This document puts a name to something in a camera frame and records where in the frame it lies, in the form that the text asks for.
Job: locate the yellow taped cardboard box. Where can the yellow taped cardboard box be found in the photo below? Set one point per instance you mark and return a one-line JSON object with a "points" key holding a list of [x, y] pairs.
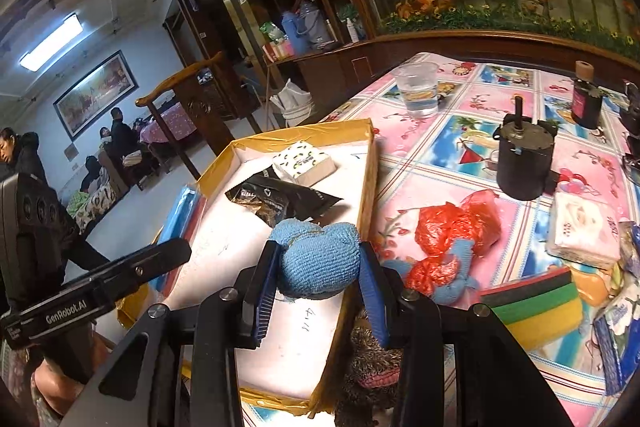
{"points": [[367, 187]]}

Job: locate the striped multicolour sponge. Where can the striped multicolour sponge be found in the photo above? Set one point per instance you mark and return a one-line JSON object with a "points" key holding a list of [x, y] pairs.
{"points": [[537, 309]]}

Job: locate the printed pink tablecloth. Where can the printed pink tablecloth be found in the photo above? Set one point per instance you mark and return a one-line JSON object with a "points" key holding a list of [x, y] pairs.
{"points": [[425, 177]]}

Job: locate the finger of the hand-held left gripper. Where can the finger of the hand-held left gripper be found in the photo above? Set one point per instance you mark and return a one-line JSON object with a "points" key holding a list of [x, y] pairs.
{"points": [[150, 264]]}

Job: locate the white plastic bag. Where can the white plastic bag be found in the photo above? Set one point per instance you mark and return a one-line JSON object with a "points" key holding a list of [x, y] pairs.
{"points": [[292, 104]]}

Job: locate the blue cloth with red bag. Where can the blue cloth with red bag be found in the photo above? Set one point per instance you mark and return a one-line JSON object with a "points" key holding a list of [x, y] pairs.
{"points": [[435, 274]]}

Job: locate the white green-print tissue pack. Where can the white green-print tissue pack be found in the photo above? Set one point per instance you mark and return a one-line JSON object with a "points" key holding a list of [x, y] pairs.
{"points": [[302, 162]]}

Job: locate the blue terry towel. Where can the blue terry towel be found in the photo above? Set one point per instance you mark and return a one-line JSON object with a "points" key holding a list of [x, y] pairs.
{"points": [[320, 257]]}

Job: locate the brown fuzzy cloth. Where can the brown fuzzy cloth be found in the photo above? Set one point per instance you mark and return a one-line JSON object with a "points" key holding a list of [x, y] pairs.
{"points": [[370, 367]]}

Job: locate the person's left hand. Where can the person's left hand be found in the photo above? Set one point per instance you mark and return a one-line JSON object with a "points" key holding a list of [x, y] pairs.
{"points": [[60, 382]]}

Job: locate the blue plastic sleeve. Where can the blue plastic sleeve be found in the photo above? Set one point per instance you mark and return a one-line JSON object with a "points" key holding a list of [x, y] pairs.
{"points": [[182, 212]]}

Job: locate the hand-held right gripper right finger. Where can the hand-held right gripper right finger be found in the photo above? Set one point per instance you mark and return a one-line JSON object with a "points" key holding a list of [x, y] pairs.
{"points": [[372, 302]]}

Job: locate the table with pink cloth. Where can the table with pink cloth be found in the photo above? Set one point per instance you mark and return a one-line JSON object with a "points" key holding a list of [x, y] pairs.
{"points": [[165, 122]]}

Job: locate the blue thermos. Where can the blue thermos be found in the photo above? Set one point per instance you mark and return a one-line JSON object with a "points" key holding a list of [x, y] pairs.
{"points": [[287, 27]]}

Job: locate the wooden chair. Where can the wooden chair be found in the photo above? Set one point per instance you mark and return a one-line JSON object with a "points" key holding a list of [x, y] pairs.
{"points": [[175, 117]]}

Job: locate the black foil packet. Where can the black foil packet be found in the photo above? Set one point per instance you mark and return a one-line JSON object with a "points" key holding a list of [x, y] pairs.
{"points": [[290, 199]]}

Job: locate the black plastic device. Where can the black plastic device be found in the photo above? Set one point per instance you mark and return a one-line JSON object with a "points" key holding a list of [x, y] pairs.
{"points": [[632, 112]]}

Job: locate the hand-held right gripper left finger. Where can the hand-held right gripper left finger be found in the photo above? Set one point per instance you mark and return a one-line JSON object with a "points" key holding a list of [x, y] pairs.
{"points": [[263, 292]]}

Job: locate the pink tissue pack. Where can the pink tissue pack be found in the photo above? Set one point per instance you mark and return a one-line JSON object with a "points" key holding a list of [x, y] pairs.
{"points": [[580, 227]]}

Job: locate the dark bottle with cork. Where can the dark bottle with cork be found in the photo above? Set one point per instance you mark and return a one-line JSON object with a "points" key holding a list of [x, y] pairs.
{"points": [[585, 99]]}

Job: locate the blue white tissue pack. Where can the blue white tissue pack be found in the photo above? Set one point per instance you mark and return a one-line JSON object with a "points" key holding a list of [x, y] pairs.
{"points": [[620, 337]]}

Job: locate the framed wall painting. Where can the framed wall painting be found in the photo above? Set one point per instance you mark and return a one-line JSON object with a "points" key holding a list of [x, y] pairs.
{"points": [[95, 92]]}

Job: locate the grey kettle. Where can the grey kettle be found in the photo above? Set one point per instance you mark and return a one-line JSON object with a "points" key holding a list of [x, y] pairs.
{"points": [[314, 24]]}

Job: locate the small white bottle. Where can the small white bottle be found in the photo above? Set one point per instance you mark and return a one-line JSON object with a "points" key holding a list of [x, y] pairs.
{"points": [[353, 30]]}

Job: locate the black electric motor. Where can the black electric motor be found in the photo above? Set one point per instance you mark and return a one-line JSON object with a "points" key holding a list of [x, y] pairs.
{"points": [[525, 162]]}

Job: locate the clear plastic cup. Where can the clear plastic cup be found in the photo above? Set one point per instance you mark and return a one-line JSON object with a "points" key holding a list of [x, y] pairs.
{"points": [[417, 87]]}

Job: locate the wooden cabinet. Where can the wooden cabinet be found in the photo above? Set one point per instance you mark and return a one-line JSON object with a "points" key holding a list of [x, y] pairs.
{"points": [[220, 7]]}

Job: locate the ceiling light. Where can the ceiling light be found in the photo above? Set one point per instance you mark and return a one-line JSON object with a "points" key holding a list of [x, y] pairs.
{"points": [[50, 42]]}

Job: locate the red plastic bag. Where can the red plastic bag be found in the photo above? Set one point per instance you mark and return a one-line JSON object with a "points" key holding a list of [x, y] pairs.
{"points": [[457, 222]]}

